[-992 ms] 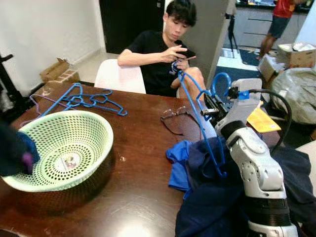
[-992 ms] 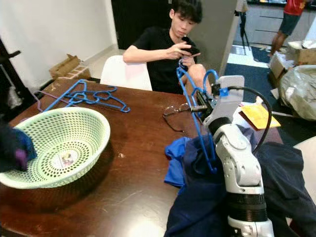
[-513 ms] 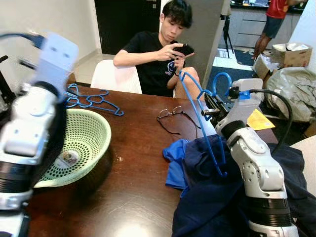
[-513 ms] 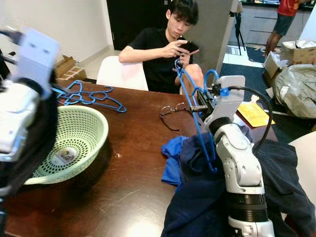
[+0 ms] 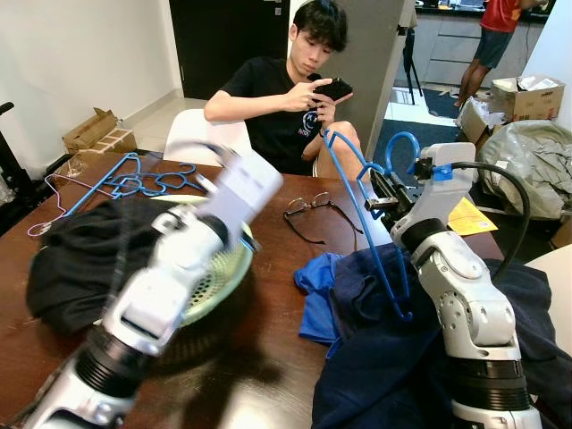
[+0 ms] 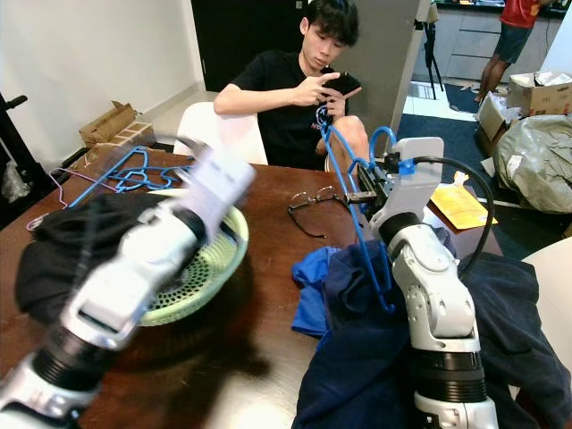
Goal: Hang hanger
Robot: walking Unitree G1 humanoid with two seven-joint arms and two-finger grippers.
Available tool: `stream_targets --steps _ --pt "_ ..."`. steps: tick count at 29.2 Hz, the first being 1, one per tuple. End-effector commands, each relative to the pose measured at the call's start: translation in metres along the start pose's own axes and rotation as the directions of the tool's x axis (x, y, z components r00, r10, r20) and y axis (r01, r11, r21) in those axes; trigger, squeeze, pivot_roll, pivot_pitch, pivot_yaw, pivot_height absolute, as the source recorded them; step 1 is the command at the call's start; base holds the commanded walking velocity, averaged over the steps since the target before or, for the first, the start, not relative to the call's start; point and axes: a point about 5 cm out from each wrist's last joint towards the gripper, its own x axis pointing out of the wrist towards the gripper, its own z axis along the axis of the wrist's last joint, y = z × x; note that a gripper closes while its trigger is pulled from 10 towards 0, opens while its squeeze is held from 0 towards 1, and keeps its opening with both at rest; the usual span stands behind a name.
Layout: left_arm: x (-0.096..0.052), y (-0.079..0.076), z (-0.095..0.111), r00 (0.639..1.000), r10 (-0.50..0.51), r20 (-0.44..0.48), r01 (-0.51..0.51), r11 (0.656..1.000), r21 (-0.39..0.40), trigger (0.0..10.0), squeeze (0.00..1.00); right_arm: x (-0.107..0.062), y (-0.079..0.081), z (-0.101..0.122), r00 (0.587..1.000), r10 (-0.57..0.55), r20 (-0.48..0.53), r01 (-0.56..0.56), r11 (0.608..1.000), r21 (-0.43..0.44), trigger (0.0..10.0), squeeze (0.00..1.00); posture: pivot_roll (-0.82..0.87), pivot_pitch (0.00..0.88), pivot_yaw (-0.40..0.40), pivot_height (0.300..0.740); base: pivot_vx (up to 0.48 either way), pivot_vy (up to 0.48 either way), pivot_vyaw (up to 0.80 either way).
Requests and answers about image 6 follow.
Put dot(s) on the blue plastic hanger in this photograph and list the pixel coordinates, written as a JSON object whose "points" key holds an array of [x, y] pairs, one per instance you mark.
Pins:
{"points": [[107, 178], [161, 174], [352, 206]]}

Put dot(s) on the black phone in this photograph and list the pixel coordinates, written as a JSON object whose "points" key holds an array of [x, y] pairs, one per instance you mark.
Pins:
{"points": [[344, 83]]}

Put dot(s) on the black shirt with print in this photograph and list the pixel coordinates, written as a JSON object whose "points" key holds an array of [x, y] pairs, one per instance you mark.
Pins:
{"points": [[63, 259]]}

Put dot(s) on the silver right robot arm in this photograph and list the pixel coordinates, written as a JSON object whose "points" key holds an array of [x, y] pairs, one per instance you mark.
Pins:
{"points": [[438, 304]]}

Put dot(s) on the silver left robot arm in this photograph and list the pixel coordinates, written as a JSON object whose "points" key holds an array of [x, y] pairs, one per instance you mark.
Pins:
{"points": [[116, 304]]}

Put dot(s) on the person's left hand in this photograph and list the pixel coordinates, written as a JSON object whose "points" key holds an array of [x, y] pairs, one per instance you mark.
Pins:
{"points": [[332, 104]]}

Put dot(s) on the person's right hand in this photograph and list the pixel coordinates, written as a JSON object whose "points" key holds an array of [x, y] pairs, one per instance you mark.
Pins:
{"points": [[313, 89]]}

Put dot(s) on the black rimmed eyeglasses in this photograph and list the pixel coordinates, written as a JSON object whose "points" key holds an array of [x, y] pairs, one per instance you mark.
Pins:
{"points": [[290, 207]]}

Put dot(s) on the yellow paper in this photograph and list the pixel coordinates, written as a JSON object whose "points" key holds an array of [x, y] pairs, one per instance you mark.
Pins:
{"points": [[465, 207]]}

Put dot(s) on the dark blue rug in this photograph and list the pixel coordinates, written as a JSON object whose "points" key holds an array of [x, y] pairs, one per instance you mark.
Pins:
{"points": [[456, 134]]}

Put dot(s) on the person in black shirt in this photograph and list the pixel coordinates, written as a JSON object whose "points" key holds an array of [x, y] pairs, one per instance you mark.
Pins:
{"points": [[281, 125]]}

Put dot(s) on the bright blue cloth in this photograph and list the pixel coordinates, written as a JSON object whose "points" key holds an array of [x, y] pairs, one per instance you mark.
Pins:
{"points": [[313, 295]]}

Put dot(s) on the black tripod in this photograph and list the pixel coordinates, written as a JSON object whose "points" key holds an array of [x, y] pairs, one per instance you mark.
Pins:
{"points": [[431, 49]]}

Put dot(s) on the white chair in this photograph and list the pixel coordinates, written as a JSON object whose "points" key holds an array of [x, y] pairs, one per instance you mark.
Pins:
{"points": [[550, 295], [214, 130]]}

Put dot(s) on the large grey plastic bag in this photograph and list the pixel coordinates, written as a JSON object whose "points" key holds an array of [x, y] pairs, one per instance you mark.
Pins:
{"points": [[541, 156]]}

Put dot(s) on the grey kitchen cabinets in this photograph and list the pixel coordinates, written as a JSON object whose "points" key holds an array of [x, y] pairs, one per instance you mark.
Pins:
{"points": [[465, 40]]}

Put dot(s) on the navy blue garment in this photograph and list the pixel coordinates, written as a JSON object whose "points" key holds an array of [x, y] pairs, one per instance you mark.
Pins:
{"points": [[357, 375]]}

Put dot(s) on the green plastic basket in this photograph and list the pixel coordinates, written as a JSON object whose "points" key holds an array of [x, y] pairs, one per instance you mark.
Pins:
{"points": [[206, 277]]}

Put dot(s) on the cardboard box with paper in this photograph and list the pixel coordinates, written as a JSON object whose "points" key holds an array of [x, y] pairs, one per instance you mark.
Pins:
{"points": [[545, 96]]}

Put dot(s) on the black metal stand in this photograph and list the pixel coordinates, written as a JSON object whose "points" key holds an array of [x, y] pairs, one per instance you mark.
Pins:
{"points": [[13, 152]]}

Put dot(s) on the black room door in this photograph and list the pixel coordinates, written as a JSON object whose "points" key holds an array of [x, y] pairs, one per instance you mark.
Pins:
{"points": [[232, 40]]}

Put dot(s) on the person in red shirt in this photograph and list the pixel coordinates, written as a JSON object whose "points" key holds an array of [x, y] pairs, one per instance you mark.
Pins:
{"points": [[514, 22]]}

